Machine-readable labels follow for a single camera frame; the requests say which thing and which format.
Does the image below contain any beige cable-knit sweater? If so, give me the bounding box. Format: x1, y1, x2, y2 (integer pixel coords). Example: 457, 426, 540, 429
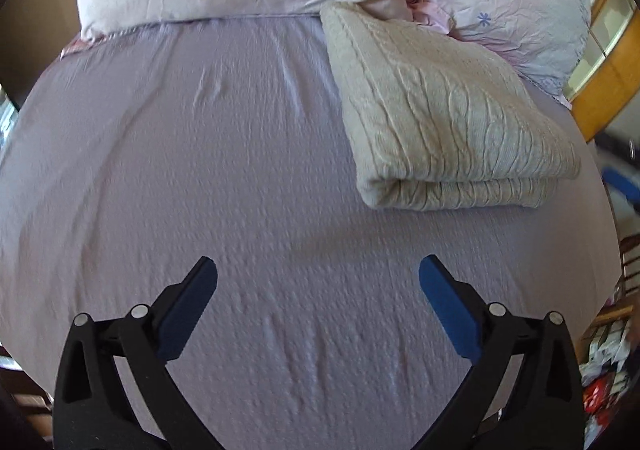
320, 2, 580, 211

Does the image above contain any right floral pink pillow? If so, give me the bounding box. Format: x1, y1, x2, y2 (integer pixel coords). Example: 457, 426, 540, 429
414, 0, 591, 104

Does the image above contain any lavender bed sheet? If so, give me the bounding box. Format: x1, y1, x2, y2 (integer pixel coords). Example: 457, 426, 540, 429
1, 17, 620, 449

